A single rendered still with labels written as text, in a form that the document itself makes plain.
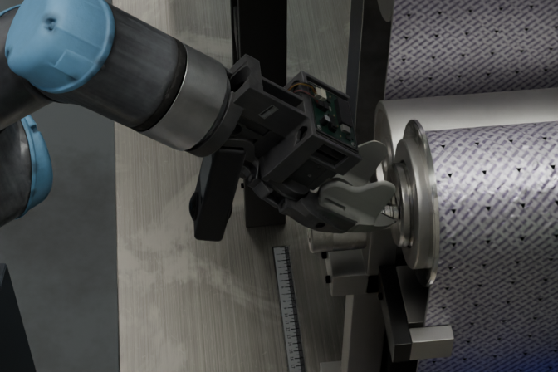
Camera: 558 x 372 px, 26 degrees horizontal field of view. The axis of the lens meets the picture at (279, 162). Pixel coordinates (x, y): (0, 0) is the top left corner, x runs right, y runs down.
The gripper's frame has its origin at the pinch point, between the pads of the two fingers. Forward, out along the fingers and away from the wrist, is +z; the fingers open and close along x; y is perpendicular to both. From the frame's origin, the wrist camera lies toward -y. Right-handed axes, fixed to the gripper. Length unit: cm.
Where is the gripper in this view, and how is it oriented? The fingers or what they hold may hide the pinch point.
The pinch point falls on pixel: (373, 213)
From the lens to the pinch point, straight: 104.6
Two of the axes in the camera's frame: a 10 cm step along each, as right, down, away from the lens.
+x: -1.1, -7.4, 6.6
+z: 7.6, 3.7, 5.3
